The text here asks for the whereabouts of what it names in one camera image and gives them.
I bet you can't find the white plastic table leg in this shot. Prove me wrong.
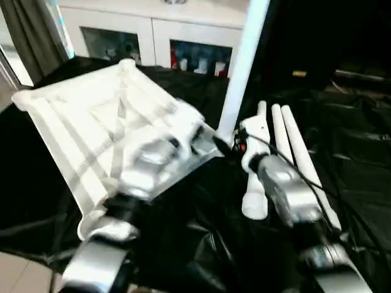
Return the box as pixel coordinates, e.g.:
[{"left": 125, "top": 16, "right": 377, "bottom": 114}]
[
  {"left": 271, "top": 103, "right": 299, "bottom": 165},
  {"left": 241, "top": 100, "right": 270, "bottom": 220},
  {"left": 280, "top": 105, "right": 343, "bottom": 233},
  {"left": 217, "top": 0, "right": 272, "bottom": 148}
]

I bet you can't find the white plastic table top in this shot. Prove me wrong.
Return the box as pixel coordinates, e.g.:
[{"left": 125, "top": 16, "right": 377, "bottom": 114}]
[{"left": 11, "top": 59, "right": 227, "bottom": 242}]

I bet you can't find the white printed cup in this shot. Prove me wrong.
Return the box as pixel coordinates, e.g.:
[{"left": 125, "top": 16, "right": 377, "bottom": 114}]
[{"left": 194, "top": 57, "right": 209, "bottom": 74}]

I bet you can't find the black plastic mat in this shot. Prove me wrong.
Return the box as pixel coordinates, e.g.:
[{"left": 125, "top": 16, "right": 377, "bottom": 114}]
[{"left": 0, "top": 54, "right": 391, "bottom": 293}]

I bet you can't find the white glass-door cabinet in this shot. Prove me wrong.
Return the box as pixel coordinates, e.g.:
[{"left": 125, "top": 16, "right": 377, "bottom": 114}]
[{"left": 57, "top": 0, "right": 249, "bottom": 81}]

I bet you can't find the black flat monitor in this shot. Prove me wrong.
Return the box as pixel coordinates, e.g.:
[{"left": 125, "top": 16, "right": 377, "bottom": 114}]
[{"left": 334, "top": 69, "right": 391, "bottom": 84}]

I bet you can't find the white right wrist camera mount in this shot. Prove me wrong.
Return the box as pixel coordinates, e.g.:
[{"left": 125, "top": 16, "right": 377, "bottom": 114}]
[{"left": 239, "top": 115, "right": 272, "bottom": 172}]

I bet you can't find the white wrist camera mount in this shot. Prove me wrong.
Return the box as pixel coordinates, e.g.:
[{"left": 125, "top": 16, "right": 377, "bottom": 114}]
[
  {"left": 239, "top": 115, "right": 272, "bottom": 172},
  {"left": 164, "top": 100, "right": 206, "bottom": 153}
]

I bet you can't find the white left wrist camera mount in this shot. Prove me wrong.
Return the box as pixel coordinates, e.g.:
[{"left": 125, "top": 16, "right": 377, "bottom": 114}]
[{"left": 164, "top": 100, "right": 206, "bottom": 153}]

